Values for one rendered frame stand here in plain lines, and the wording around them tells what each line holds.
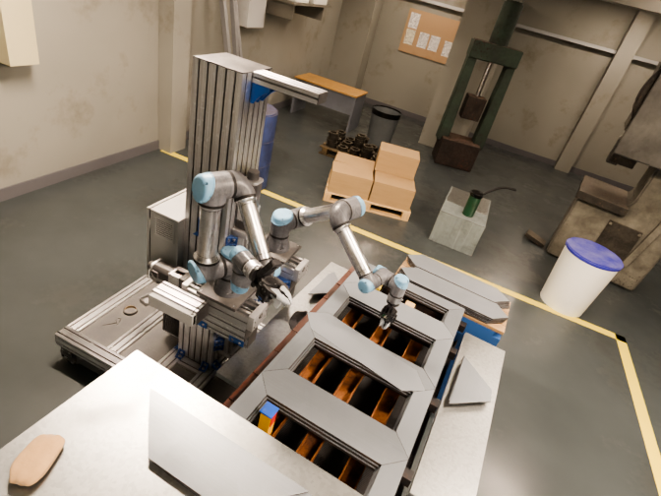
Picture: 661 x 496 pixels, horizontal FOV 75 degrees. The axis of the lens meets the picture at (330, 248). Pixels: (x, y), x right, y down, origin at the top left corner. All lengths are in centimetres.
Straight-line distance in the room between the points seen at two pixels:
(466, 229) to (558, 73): 583
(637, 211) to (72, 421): 575
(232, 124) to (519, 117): 907
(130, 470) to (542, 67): 1000
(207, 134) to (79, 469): 137
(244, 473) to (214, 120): 141
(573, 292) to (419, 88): 689
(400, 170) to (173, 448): 477
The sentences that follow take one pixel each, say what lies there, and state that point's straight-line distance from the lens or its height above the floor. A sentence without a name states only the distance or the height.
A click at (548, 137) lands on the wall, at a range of 1072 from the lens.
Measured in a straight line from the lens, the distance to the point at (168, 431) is 165.
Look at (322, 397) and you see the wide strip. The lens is 206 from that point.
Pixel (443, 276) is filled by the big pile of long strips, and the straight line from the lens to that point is 316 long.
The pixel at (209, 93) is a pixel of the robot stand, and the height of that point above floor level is 190.
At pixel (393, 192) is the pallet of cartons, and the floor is 34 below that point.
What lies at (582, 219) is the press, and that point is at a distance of 617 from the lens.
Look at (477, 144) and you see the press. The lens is 835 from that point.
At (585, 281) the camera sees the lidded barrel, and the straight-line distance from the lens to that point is 502.
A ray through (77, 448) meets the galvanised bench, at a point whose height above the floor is 105.
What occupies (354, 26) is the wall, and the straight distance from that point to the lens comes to 1054.
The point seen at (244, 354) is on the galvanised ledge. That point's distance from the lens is 239.
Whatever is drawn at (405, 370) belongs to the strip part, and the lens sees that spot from 232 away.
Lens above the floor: 245
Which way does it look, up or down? 32 degrees down
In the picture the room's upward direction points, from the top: 15 degrees clockwise
